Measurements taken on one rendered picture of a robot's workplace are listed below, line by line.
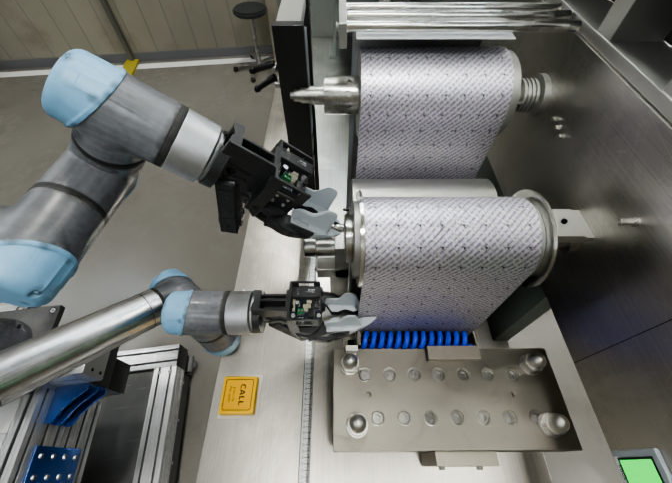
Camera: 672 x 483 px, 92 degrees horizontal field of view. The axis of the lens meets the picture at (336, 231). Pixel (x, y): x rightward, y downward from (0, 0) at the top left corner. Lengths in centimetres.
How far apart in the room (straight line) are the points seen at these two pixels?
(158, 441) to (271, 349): 87
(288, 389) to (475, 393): 37
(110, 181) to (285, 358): 51
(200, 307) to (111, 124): 32
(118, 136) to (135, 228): 205
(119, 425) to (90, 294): 86
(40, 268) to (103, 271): 193
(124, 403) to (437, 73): 158
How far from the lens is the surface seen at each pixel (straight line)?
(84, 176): 45
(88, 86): 39
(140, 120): 39
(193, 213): 234
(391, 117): 56
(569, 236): 55
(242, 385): 77
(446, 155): 64
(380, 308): 57
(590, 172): 59
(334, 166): 112
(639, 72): 56
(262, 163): 39
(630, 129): 55
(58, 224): 42
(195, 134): 39
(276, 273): 88
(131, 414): 166
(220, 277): 199
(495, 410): 69
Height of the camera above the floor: 165
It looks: 54 degrees down
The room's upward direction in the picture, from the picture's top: straight up
